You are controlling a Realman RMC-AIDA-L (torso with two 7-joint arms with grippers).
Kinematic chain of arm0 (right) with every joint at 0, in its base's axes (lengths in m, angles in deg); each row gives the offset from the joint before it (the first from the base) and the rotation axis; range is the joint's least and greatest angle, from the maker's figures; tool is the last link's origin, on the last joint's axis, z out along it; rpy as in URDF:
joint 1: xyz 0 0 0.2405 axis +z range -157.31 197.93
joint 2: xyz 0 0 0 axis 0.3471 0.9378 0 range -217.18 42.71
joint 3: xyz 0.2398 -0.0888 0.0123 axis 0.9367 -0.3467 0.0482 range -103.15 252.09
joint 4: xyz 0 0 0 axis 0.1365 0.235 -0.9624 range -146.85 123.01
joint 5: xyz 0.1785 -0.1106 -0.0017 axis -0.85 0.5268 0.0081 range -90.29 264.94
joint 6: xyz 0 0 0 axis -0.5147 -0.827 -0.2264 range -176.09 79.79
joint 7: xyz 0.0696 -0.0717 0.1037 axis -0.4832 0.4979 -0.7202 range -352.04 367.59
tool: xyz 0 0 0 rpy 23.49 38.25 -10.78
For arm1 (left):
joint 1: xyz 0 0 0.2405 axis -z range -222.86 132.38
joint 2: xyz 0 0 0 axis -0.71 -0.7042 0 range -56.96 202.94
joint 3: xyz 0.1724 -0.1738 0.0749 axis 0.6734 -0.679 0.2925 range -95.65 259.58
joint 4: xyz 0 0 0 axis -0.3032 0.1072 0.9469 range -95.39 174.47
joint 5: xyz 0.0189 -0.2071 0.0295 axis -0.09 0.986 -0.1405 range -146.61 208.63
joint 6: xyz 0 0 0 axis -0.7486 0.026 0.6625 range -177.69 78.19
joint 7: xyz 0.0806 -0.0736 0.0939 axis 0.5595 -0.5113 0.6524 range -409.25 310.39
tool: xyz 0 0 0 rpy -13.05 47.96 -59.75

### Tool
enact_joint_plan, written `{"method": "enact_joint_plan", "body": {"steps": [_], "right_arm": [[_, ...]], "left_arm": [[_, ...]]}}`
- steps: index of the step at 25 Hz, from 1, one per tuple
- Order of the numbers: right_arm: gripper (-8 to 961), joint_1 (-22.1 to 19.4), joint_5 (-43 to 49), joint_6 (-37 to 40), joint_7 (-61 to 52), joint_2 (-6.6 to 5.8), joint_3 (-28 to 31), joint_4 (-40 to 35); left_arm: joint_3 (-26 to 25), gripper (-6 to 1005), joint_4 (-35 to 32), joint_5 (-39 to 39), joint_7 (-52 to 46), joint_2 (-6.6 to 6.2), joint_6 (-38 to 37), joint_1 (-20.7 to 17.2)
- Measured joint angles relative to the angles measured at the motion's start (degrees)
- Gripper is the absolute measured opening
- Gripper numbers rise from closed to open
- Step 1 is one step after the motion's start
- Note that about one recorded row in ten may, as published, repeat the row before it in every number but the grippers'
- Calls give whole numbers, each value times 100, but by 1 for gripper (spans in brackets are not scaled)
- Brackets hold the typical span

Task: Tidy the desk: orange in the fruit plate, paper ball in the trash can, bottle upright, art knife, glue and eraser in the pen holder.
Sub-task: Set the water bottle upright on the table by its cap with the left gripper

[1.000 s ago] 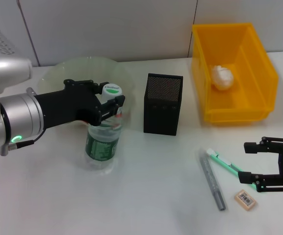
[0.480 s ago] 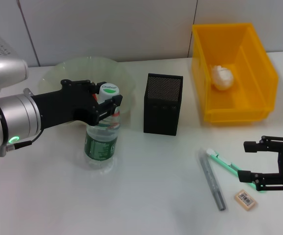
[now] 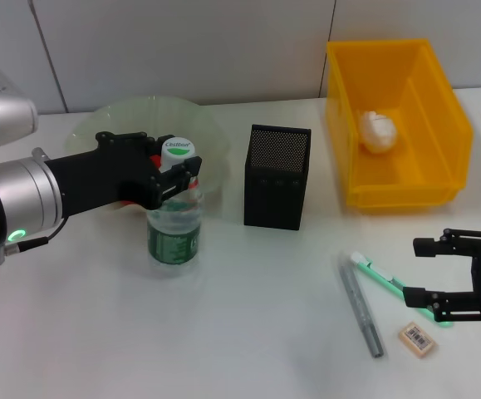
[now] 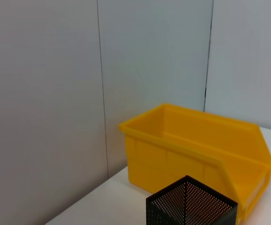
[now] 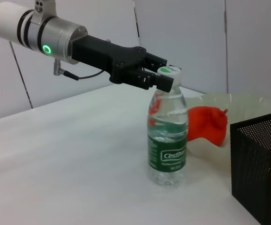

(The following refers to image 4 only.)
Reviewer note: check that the black mesh pen holder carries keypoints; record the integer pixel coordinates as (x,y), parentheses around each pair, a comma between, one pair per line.
(191,206)

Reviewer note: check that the yellow plastic bin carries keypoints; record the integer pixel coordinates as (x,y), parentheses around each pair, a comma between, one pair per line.
(172,159)

